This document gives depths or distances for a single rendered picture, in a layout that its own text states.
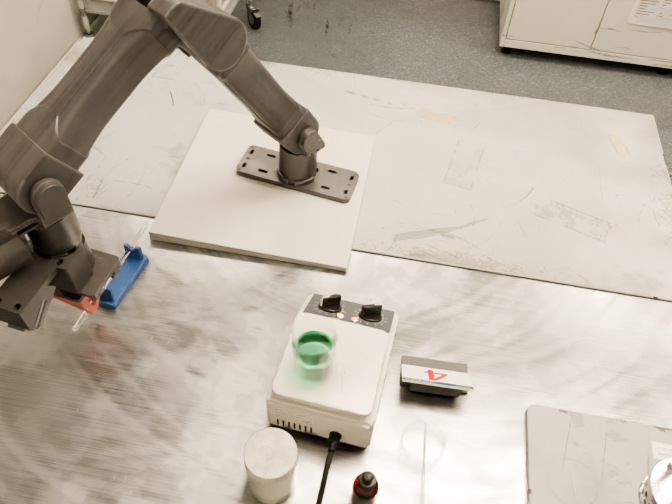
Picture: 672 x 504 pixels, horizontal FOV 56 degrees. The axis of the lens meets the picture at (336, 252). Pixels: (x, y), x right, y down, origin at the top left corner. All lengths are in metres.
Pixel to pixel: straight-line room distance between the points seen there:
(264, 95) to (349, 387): 0.40
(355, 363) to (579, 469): 0.30
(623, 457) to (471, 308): 0.27
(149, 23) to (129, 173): 0.48
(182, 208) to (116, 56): 0.39
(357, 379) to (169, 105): 0.73
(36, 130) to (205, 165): 0.44
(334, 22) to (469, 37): 0.68
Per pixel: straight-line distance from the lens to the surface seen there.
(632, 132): 1.37
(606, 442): 0.89
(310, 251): 0.97
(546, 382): 0.91
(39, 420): 0.89
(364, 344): 0.78
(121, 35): 0.71
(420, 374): 0.84
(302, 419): 0.77
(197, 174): 1.09
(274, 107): 0.90
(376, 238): 1.01
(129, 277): 0.97
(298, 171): 1.03
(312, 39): 3.24
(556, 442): 0.86
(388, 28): 3.37
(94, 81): 0.71
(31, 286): 0.79
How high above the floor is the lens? 1.64
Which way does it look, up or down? 49 degrees down
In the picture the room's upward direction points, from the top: 4 degrees clockwise
